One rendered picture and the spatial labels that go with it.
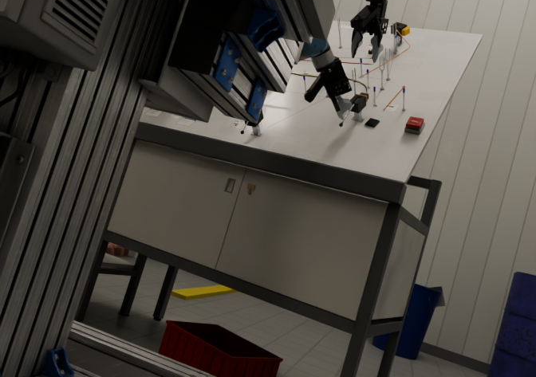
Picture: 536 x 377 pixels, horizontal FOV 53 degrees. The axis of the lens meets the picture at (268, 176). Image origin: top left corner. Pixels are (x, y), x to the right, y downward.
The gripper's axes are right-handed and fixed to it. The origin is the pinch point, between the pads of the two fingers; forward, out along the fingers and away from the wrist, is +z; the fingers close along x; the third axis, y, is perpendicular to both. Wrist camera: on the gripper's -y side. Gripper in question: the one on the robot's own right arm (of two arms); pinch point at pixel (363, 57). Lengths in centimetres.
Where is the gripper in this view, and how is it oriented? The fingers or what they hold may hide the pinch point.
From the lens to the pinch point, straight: 196.5
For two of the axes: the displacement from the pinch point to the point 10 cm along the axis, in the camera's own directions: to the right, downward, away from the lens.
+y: 6.2, -2.1, 7.6
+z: -1.2, 9.3, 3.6
